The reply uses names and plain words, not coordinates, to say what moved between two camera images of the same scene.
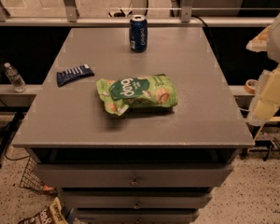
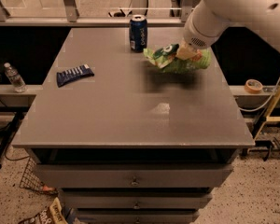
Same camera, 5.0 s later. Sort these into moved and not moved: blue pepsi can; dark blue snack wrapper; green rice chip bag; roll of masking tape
Moved: green rice chip bag
Not moved: dark blue snack wrapper; roll of masking tape; blue pepsi can
